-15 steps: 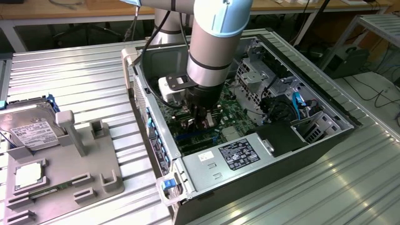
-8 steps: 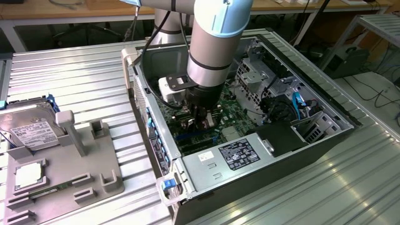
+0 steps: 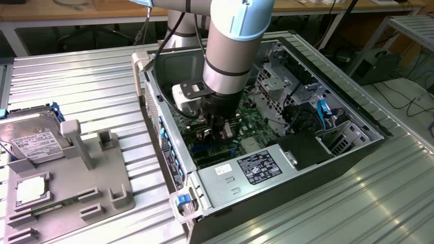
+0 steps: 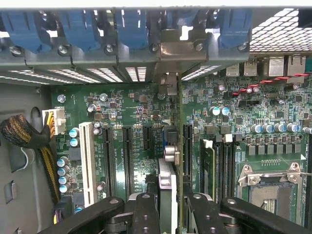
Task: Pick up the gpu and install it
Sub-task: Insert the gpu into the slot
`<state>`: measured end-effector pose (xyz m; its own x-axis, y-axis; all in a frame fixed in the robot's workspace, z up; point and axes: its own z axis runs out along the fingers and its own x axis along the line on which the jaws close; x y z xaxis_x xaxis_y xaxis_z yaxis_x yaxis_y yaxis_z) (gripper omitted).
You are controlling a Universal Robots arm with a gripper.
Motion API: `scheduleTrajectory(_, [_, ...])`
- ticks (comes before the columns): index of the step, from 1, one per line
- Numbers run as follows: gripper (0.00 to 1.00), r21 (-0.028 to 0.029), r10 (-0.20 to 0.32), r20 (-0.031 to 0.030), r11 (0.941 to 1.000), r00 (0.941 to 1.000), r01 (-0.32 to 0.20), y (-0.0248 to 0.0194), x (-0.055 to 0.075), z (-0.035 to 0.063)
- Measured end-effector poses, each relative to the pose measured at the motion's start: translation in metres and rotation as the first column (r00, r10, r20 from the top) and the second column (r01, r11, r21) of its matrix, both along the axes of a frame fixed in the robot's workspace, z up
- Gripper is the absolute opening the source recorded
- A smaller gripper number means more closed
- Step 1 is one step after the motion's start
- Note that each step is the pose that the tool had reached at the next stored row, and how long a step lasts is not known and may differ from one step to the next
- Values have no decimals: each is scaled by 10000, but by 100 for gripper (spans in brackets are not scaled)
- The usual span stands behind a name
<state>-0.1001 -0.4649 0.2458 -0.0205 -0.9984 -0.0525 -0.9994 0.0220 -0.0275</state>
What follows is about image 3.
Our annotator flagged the green graphics card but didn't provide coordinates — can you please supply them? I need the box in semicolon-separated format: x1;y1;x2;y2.
191;119;244;142

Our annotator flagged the metal disk bay cage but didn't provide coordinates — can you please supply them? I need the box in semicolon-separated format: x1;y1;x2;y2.
254;62;328;107

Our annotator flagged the grey parts rack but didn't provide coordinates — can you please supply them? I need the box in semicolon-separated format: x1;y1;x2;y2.
0;119;137;244

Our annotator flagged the perforated metal drive bracket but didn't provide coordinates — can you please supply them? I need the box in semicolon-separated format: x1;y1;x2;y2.
315;120;386;157

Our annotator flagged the green RAM stick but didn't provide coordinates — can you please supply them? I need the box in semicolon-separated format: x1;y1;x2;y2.
32;197;80;215

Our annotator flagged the black office chair base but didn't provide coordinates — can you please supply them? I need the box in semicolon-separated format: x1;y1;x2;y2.
56;24;135;53

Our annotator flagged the blue plastic disk carrier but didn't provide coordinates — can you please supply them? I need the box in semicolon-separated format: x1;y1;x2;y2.
0;101;65;130

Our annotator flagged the silver CPU chip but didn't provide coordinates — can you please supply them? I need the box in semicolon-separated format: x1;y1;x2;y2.
16;177;48;204

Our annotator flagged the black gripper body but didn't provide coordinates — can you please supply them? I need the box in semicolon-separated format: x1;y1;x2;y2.
202;91;243;121

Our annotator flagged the wooden desk white frame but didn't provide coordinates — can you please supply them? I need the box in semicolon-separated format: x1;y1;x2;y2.
271;0;426;50
0;0;170;58

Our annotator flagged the silver power supply unit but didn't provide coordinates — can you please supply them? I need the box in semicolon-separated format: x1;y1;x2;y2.
196;145;300;209

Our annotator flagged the silver chipset heat sink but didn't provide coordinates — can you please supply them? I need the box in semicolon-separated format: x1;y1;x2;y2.
239;139;266;155

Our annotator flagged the black plastic shroud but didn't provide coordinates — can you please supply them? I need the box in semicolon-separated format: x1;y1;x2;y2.
266;132;336;171

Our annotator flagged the black cable bundle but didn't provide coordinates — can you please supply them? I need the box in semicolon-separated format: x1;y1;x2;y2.
283;105;344;133

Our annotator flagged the aluminium slat side table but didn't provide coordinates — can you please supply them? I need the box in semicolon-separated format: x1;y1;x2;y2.
347;14;434;77

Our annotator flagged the grey open PC case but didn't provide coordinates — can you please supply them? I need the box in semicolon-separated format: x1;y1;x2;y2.
129;37;394;244

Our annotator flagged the black camera cable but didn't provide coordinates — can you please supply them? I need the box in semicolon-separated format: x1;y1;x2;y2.
152;10;212;120

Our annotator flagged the silver hard disk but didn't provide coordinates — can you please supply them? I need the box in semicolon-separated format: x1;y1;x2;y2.
0;106;73;164

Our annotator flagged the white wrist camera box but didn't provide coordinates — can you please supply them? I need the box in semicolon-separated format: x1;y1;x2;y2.
171;83;204;114

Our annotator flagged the black equipment box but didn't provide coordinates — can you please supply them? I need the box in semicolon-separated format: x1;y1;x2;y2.
352;49;403;86

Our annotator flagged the green motherboard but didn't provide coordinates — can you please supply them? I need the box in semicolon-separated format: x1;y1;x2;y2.
161;83;282;170

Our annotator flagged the blue SATA wire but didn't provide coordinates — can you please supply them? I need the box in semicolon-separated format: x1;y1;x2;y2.
316;100;332;132

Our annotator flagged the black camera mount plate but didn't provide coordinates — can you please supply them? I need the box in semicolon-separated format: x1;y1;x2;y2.
179;79;214;99

